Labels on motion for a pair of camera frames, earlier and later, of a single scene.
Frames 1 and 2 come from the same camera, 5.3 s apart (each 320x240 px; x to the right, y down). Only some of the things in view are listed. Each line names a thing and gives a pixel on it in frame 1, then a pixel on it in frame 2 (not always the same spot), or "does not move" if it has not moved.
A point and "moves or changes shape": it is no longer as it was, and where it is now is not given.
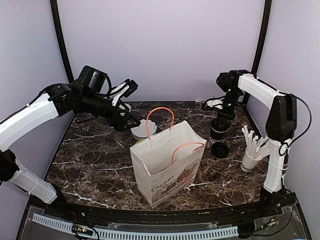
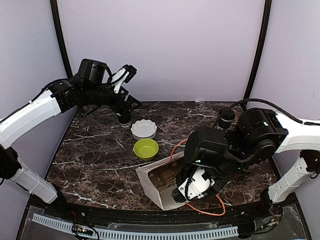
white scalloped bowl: (141, 131) does not move
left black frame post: (60, 31) does not move
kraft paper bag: (166, 163) moves or changes shape
